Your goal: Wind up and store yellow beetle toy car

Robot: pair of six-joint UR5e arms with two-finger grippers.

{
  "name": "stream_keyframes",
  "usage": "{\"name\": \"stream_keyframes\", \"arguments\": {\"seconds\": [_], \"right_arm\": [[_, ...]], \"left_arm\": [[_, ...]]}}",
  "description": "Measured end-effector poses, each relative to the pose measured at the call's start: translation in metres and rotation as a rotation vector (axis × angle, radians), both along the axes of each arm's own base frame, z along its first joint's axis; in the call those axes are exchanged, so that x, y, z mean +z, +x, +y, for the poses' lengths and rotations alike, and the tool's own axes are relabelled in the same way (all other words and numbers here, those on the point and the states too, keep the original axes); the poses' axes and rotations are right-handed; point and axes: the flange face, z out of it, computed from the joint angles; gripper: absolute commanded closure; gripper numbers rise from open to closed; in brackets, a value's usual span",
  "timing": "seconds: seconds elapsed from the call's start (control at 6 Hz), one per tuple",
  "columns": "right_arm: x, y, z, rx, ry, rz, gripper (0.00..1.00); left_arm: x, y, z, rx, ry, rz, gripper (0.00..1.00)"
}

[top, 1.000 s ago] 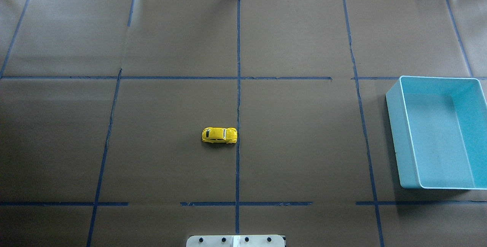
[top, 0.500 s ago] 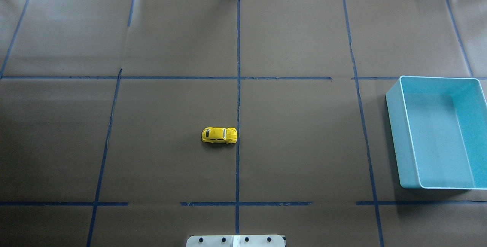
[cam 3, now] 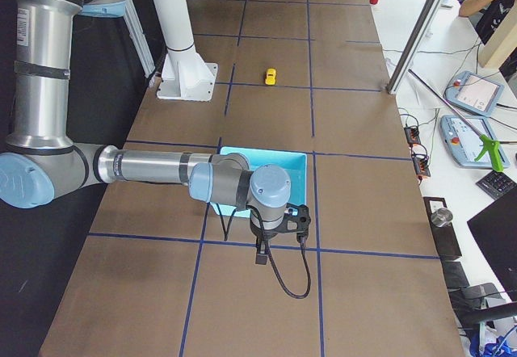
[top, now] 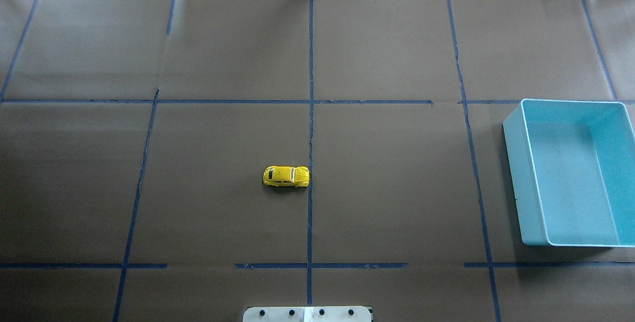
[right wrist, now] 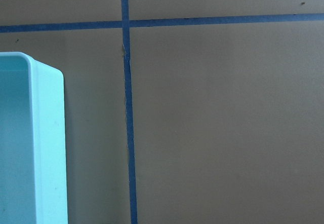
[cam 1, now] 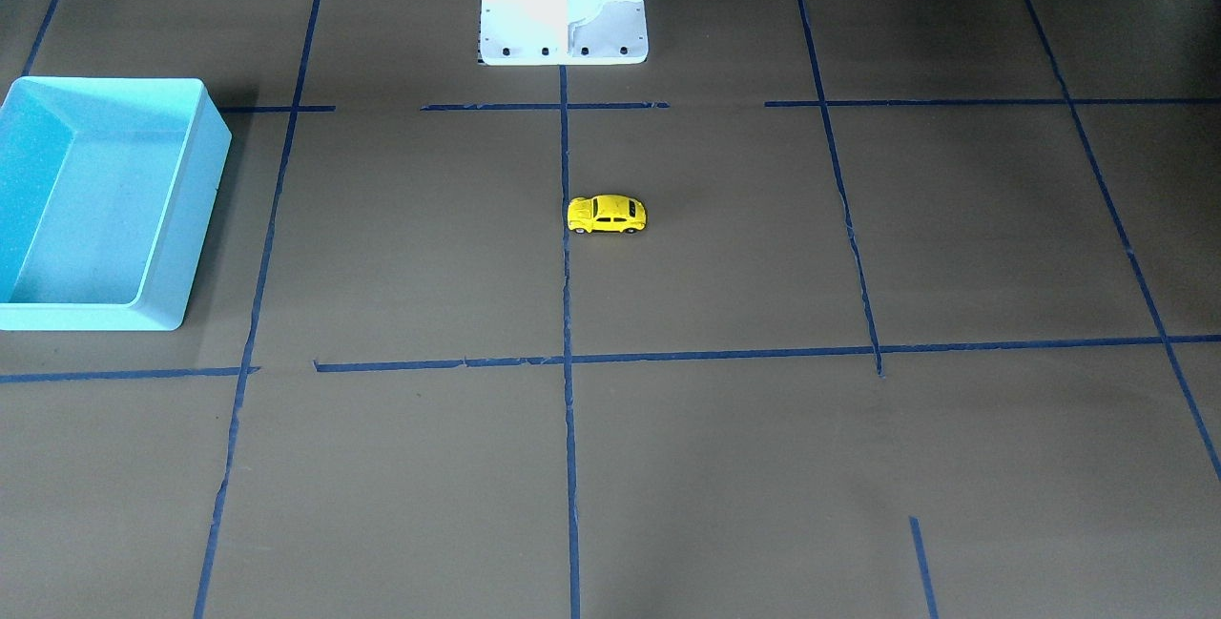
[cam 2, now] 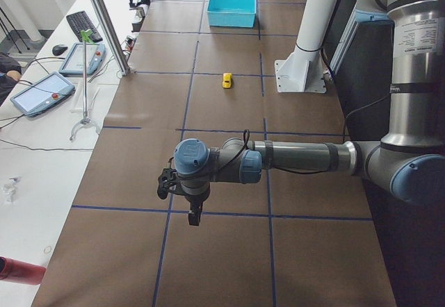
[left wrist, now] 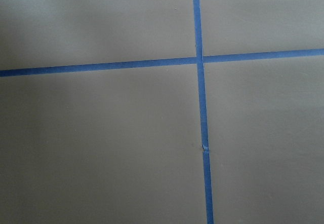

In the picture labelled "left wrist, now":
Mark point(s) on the blue tape line crosswise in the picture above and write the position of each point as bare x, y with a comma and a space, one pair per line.
159, 62

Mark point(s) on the blue tape line lengthwise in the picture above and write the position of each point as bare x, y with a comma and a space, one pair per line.
203, 111

